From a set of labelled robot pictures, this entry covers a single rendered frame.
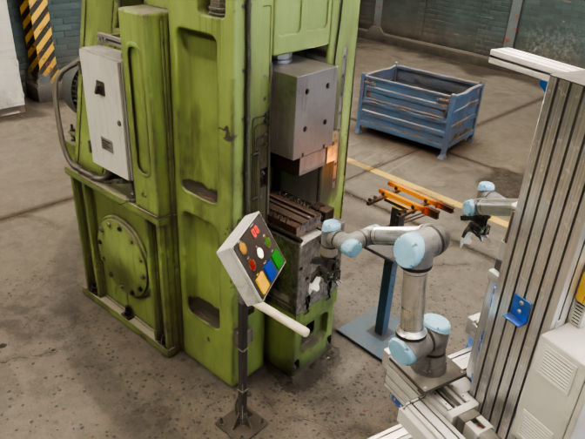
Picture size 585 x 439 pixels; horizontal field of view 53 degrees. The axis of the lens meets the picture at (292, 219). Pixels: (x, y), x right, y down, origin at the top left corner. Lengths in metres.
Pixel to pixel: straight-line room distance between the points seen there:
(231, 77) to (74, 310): 2.18
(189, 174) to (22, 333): 1.63
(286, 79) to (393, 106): 4.20
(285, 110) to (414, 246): 1.02
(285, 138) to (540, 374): 1.48
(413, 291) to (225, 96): 1.18
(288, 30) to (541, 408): 1.86
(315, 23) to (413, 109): 3.90
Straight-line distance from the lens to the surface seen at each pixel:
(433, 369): 2.47
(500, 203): 2.71
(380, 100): 6.93
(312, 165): 2.94
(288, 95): 2.73
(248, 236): 2.56
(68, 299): 4.32
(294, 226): 3.03
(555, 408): 2.25
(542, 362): 2.20
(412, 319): 2.23
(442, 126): 6.63
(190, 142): 3.01
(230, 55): 2.59
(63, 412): 3.53
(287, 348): 3.45
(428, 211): 3.32
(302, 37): 2.88
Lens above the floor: 2.47
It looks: 29 degrees down
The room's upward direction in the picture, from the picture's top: 3 degrees clockwise
